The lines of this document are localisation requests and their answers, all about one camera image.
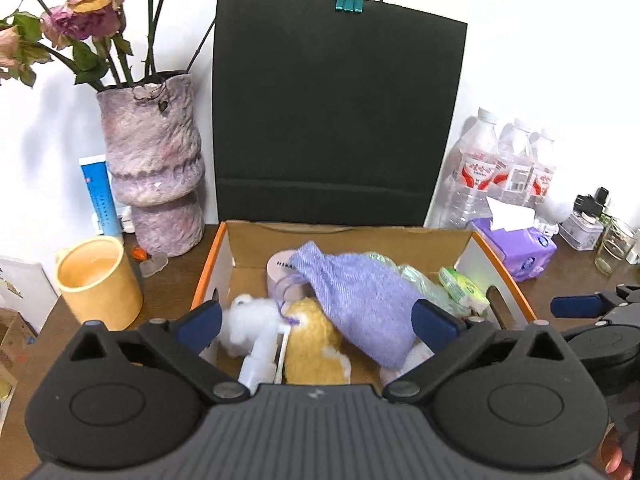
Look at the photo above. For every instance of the yellow mug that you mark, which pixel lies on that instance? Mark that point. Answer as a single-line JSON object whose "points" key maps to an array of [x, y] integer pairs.
{"points": [[100, 290]]}

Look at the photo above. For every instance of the small black device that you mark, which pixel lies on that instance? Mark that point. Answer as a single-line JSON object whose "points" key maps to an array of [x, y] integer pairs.
{"points": [[592, 202]]}

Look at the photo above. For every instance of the purple knitted pouch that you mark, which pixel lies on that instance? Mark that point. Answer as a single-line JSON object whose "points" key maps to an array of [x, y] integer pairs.
{"points": [[360, 295]]}

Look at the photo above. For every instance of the red cardboard box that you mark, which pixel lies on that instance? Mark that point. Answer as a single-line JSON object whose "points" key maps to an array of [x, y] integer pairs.
{"points": [[350, 240]]}

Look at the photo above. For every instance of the clear plastic piece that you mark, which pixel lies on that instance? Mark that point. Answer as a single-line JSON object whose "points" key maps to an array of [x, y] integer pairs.
{"points": [[154, 266]]}

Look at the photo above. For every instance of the clear glass cup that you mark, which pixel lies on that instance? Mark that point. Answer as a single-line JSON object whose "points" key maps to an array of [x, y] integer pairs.
{"points": [[614, 247]]}

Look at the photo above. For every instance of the clear green packet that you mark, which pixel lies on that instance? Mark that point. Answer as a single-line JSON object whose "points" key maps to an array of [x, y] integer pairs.
{"points": [[422, 282], [382, 260]]}

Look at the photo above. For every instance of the white card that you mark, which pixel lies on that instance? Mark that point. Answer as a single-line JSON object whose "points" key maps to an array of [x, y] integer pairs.
{"points": [[25, 285]]}

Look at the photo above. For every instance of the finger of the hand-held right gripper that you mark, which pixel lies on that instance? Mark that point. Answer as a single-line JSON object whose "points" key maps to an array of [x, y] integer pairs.
{"points": [[575, 306]]}

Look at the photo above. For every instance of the small orange object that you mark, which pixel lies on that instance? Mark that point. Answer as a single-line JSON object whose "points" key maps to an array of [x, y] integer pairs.
{"points": [[140, 253]]}

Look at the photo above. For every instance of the purple tissue pack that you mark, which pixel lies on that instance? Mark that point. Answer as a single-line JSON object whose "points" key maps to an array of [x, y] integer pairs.
{"points": [[525, 255]]}

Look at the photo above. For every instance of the purple mottled vase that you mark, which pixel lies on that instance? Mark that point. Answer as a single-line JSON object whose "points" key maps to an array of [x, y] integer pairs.
{"points": [[150, 160]]}

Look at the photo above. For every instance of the person's right hand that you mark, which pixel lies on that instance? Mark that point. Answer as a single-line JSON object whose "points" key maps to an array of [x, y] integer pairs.
{"points": [[616, 457]]}

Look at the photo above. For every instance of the brown cardboard pieces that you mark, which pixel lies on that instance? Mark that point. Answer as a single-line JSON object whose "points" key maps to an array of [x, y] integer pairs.
{"points": [[10, 350]]}

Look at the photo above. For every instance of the clear water bottle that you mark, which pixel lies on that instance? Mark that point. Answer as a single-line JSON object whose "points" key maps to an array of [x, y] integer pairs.
{"points": [[515, 170], [544, 175], [467, 175]]}

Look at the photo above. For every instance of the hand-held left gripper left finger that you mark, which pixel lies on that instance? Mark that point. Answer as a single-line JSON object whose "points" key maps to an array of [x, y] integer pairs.
{"points": [[200, 322]]}

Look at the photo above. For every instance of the blue and white tube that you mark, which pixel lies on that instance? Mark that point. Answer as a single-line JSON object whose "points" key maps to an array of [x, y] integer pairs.
{"points": [[102, 195]]}

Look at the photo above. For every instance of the dried pink rose bouquet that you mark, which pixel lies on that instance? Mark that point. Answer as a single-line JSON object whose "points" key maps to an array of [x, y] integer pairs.
{"points": [[82, 15]]}

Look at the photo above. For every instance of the clear perfume bottle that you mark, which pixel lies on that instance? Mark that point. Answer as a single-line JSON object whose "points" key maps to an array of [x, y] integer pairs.
{"points": [[580, 232]]}

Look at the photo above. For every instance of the pink round container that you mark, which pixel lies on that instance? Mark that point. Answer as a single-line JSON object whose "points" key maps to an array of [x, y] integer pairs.
{"points": [[280, 270]]}

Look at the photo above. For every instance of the black paper bag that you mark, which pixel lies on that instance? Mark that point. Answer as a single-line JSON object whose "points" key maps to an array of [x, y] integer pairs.
{"points": [[330, 110]]}

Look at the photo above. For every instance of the yellow and white plush toy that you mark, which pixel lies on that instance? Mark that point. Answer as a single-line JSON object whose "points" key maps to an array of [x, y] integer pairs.
{"points": [[310, 345]]}

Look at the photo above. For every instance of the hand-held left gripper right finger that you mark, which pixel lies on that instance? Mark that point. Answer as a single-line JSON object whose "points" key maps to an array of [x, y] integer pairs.
{"points": [[435, 322]]}

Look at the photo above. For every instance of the white spray bottle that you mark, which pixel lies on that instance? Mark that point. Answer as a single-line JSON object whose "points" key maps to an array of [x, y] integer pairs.
{"points": [[260, 360]]}

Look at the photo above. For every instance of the small white bottle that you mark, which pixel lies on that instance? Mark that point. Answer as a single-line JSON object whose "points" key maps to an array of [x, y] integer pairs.
{"points": [[127, 220]]}

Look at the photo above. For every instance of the white wipes packet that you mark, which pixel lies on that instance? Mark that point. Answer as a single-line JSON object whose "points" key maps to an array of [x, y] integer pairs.
{"points": [[417, 357]]}

